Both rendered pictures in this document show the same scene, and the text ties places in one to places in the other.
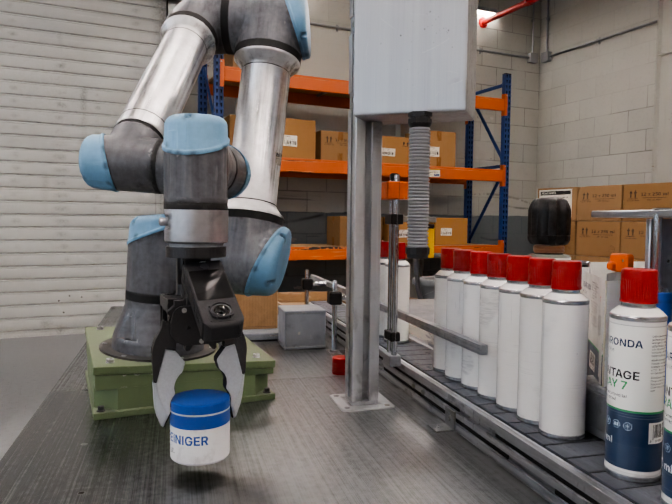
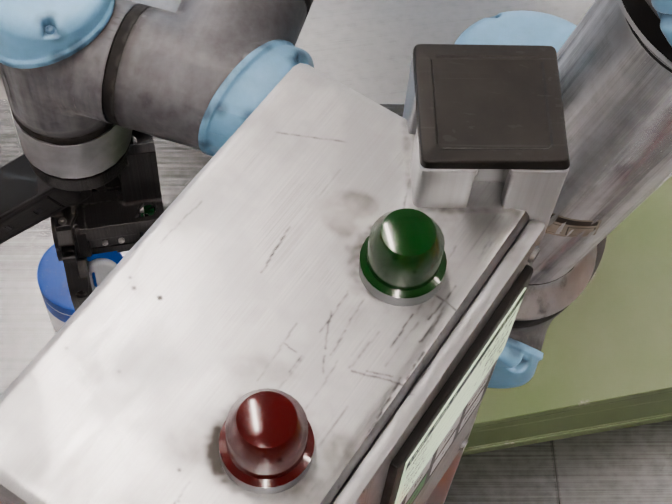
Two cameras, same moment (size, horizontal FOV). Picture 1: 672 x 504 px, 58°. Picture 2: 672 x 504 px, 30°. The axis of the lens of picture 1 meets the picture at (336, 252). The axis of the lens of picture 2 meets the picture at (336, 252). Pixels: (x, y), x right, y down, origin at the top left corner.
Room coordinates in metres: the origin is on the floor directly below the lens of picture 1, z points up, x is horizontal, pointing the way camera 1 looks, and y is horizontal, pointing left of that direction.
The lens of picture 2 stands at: (0.98, -0.28, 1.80)
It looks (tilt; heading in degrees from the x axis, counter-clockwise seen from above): 60 degrees down; 99
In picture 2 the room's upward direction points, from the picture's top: 6 degrees clockwise
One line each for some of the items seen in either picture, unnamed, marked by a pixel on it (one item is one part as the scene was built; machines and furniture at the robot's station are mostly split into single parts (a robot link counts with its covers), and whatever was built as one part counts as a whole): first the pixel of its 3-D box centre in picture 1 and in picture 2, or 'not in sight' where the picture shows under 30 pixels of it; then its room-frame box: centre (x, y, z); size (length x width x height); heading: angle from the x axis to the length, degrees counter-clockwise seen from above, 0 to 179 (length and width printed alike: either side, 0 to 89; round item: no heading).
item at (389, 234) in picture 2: not in sight; (405, 248); (0.97, -0.09, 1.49); 0.03 x 0.03 x 0.02
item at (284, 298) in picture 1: (311, 303); not in sight; (2.03, 0.08, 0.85); 0.30 x 0.26 x 0.04; 15
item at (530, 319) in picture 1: (540, 339); not in sight; (0.76, -0.26, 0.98); 0.05 x 0.05 x 0.20
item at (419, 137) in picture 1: (418, 185); not in sight; (0.88, -0.12, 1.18); 0.04 x 0.04 x 0.21
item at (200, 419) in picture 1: (200, 425); (86, 291); (0.71, 0.16, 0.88); 0.07 x 0.07 x 0.07
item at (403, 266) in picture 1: (397, 292); not in sight; (1.25, -0.13, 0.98); 0.05 x 0.05 x 0.20
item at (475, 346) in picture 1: (364, 299); not in sight; (1.34, -0.06, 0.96); 1.07 x 0.01 x 0.01; 15
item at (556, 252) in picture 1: (547, 272); not in sight; (1.21, -0.42, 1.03); 0.09 x 0.09 x 0.30
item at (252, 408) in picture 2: not in sight; (266, 433); (0.95, -0.16, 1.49); 0.03 x 0.03 x 0.02
